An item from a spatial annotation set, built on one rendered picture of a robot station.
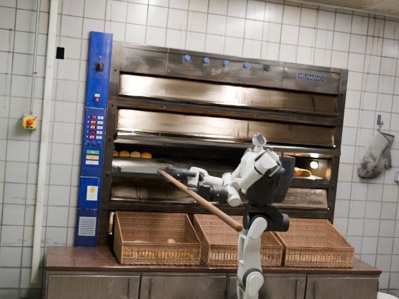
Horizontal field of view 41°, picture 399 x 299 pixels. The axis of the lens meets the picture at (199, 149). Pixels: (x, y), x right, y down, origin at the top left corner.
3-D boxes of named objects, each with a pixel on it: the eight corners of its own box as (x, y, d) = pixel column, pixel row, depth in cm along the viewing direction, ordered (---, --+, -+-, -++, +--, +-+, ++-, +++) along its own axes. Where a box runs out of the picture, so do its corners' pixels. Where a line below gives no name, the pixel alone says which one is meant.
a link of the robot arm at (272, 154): (285, 162, 280) (284, 165, 303) (269, 143, 282) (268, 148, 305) (269, 177, 281) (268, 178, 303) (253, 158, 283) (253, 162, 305)
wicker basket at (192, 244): (111, 247, 400) (114, 210, 399) (184, 248, 416) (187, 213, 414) (119, 264, 354) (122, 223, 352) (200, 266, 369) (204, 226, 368)
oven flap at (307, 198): (110, 201, 399) (111, 175, 404) (326, 210, 445) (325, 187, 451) (110, 200, 395) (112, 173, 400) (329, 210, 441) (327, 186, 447)
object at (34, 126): (22, 128, 380) (23, 114, 379) (37, 129, 382) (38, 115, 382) (21, 129, 372) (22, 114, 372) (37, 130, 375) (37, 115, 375)
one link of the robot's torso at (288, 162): (279, 200, 355) (284, 147, 353) (294, 209, 321) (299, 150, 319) (235, 198, 351) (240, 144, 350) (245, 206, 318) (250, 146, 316)
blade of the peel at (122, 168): (198, 175, 385) (198, 172, 384) (120, 171, 371) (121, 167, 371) (186, 169, 419) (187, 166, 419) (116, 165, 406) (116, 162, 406)
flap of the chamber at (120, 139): (117, 138, 382) (114, 142, 402) (341, 155, 429) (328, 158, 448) (117, 134, 383) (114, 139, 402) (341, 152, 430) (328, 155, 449)
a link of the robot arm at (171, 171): (168, 181, 375) (184, 183, 370) (163, 182, 366) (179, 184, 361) (170, 163, 374) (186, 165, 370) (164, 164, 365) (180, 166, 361)
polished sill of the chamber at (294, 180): (110, 171, 404) (111, 165, 404) (326, 183, 451) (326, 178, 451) (111, 171, 398) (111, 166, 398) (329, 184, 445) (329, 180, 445)
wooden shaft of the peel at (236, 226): (243, 232, 204) (244, 225, 204) (236, 232, 203) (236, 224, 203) (164, 175, 370) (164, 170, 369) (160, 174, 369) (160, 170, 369)
